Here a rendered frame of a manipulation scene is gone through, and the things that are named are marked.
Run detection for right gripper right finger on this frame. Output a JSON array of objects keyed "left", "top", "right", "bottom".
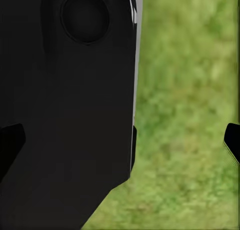
[{"left": 224, "top": 123, "right": 240, "bottom": 163}]

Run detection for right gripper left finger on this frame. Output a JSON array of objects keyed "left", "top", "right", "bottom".
[{"left": 0, "top": 123, "right": 26, "bottom": 183}]

